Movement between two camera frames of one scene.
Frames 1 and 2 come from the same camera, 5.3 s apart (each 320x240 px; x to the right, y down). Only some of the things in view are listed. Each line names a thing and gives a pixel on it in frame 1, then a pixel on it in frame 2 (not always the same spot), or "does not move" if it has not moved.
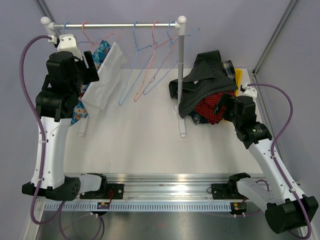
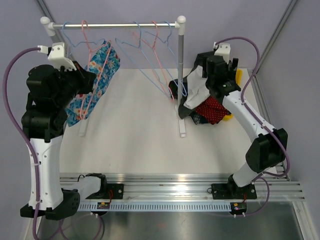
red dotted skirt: x=206 y=108 does not move
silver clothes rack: x=51 y=27 does not move
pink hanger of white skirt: x=96 y=43 to x=109 y=42
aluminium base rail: x=163 y=187 does not move
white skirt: x=107 y=77 to x=198 y=88
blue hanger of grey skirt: x=137 y=50 to x=139 y=47
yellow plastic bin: x=238 y=74 does not move
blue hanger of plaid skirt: x=170 y=60 to x=167 y=42
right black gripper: x=228 y=101 to x=231 y=74
